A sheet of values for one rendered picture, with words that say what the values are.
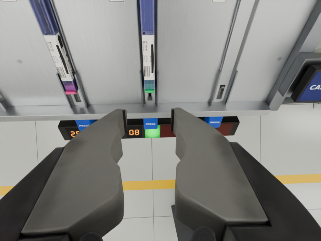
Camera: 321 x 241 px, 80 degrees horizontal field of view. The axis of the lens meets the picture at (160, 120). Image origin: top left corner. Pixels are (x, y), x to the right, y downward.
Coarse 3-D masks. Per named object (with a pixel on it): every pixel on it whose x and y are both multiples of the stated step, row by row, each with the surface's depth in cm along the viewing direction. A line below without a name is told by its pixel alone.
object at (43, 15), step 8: (32, 0) 19; (40, 0) 19; (32, 8) 20; (40, 8) 20; (48, 8) 20; (40, 16) 20; (48, 16) 20; (40, 24) 21; (48, 24) 21; (48, 32) 21; (56, 32) 22; (72, 88) 27
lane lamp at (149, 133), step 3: (159, 126) 36; (150, 129) 37; (153, 129) 37; (156, 129) 37; (159, 129) 37; (147, 132) 37; (150, 132) 37; (153, 132) 37; (156, 132) 37; (159, 132) 37; (147, 135) 38; (150, 135) 38; (153, 135) 38; (156, 135) 38; (159, 135) 38
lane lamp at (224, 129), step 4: (220, 124) 37; (224, 124) 37; (228, 124) 37; (232, 124) 37; (220, 128) 37; (224, 128) 38; (228, 128) 38; (220, 132) 38; (224, 132) 38; (228, 132) 39
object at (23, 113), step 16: (0, 112) 29; (16, 112) 29; (32, 112) 29; (48, 112) 29; (64, 112) 29; (80, 112) 29; (96, 112) 29; (128, 112) 29; (144, 112) 29; (160, 112) 29; (192, 112) 30; (208, 112) 30; (224, 112) 30; (240, 112) 30; (256, 112) 30
